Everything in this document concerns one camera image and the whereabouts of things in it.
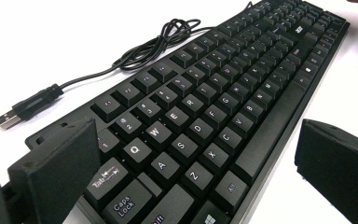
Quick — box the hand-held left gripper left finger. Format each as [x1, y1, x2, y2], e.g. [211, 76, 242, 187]
[7, 118, 102, 224]

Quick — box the black keyboard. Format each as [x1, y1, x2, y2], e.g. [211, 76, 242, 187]
[24, 0, 351, 224]

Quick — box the black keyboard cable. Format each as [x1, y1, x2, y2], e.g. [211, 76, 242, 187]
[0, 1, 253, 130]

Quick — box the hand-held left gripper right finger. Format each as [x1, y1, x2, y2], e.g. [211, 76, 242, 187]
[294, 119, 358, 224]

